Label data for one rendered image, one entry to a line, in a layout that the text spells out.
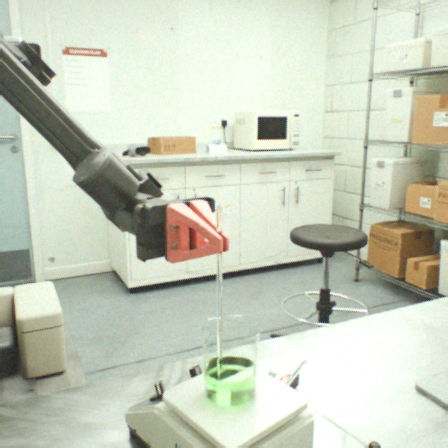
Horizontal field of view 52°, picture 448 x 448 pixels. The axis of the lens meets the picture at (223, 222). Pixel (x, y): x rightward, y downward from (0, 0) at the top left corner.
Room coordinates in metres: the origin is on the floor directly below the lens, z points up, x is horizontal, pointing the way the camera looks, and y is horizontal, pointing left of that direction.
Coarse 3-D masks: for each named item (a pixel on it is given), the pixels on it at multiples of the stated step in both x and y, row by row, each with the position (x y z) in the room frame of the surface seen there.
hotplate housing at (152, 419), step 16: (128, 416) 0.49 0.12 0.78; (144, 416) 0.46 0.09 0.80; (160, 416) 0.44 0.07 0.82; (176, 416) 0.43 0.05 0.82; (304, 416) 0.43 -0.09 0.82; (144, 432) 0.47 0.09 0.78; (160, 432) 0.44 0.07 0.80; (176, 432) 0.42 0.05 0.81; (192, 432) 0.41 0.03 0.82; (272, 432) 0.41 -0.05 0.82; (288, 432) 0.41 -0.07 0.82; (304, 432) 0.42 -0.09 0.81
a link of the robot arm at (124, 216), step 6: (138, 198) 0.57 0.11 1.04; (144, 198) 0.57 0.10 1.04; (150, 198) 0.57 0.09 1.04; (132, 204) 0.57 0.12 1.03; (120, 210) 0.58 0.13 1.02; (126, 210) 0.57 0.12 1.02; (132, 210) 0.56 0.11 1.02; (120, 216) 0.58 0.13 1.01; (126, 216) 0.56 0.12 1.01; (120, 222) 0.58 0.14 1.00; (126, 222) 0.56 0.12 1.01; (126, 228) 0.57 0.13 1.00; (132, 228) 0.55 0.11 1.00; (132, 234) 0.58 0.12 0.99
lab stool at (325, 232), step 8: (296, 232) 1.96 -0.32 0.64; (304, 232) 1.95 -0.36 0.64; (312, 232) 1.96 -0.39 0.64; (320, 232) 1.96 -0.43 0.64; (328, 232) 1.97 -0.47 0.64; (336, 232) 1.96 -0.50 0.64; (344, 232) 1.96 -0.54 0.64; (352, 232) 1.96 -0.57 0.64; (360, 232) 1.95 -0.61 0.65; (296, 240) 1.90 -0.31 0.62; (320, 248) 1.81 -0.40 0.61; (328, 248) 1.80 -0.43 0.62; (336, 248) 1.80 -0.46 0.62; (344, 248) 1.80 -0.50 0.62; (352, 248) 1.81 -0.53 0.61; (328, 264) 1.96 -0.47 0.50; (328, 272) 1.96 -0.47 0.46; (328, 280) 1.96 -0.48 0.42; (328, 288) 1.97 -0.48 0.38; (272, 336) 2.07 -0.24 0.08; (280, 336) 2.06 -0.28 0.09
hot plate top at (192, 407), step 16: (192, 384) 0.47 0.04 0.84; (272, 384) 0.47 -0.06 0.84; (176, 400) 0.44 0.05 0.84; (192, 400) 0.44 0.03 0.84; (256, 400) 0.44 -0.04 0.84; (272, 400) 0.44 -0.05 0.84; (288, 400) 0.44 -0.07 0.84; (304, 400) 0.44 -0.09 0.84; (192, 416) 0.41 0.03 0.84; (208, 416) 0.41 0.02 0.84; (224, 416) 0.41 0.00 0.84; (240, 416) 0.41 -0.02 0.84; (256, 416) 0.41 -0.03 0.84; (272, 416) 0.41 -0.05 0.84; (288, 416) 0.41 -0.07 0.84; (208, 432) 0.38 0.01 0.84; (224, 432) 0.38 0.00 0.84; (240, 432) 0.38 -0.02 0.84; (256, 432) 0.38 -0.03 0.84
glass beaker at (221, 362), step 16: (208, 320) 0.46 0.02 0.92; (224, 320) 0.47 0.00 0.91; (240, 320) 0.47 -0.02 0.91; (256, 320) 0.46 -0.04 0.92; (208, 336) 0.46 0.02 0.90; (224, 336) 0.47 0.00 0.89; (240, 336) 0.47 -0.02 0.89; (256, 336) 0.43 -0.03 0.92; (208, 352) 0.43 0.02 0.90; (224, 352) 0.42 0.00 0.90; (240, 352) 0.42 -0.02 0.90; (256, 352) 0.43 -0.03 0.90; (208, 368) 0.43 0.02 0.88; (224, 368) 0.42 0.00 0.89; (240, 368) 0.42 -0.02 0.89; (256, 368) 0.43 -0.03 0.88; (208, 384) 0.43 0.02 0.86; (224, 384) 0.42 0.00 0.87; (240, 384) 0.42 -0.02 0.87; (256, 384) 0.43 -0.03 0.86; (208, 400) 0.43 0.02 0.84; (224, 400) 0.42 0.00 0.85; (240, 400) 0.42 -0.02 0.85
